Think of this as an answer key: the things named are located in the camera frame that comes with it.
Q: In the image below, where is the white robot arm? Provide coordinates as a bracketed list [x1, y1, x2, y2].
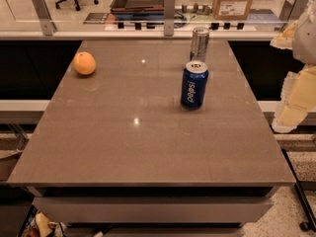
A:
[270, 1, 316, 133]

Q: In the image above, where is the orange fruit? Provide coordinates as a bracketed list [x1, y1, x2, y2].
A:
[72, 52, 96, 75]

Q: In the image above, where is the blue pepsi can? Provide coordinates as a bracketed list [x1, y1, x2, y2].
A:
[181, 60, 208, 110]

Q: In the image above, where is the grey table drawer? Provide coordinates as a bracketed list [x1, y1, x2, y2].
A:
[33, 197, 273, 223]

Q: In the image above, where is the silver redbull can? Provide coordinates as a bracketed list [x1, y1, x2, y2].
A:
[190, 27, 209, 62]

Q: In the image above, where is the right metal glass bracket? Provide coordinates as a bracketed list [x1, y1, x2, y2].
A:
[279, 0, 309, 30]

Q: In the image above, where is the metal glass bracket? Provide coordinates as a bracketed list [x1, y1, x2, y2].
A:
[279, 0, 309, 30]
[164, 0, 175, 37]
[32, 0, 56, 36]

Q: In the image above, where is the cardboard box with label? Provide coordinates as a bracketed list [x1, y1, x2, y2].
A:
[212, 0, 253, 20]

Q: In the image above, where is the left metal glass bracket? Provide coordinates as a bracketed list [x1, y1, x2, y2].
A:
[32, 0, 56, 36]

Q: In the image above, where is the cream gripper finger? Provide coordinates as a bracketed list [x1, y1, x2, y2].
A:
[272, 65, 316, 133]
[270, 21, 298, 49]

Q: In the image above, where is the middle metal glass bracket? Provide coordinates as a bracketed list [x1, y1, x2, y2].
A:
[164, 0, 175, 37]

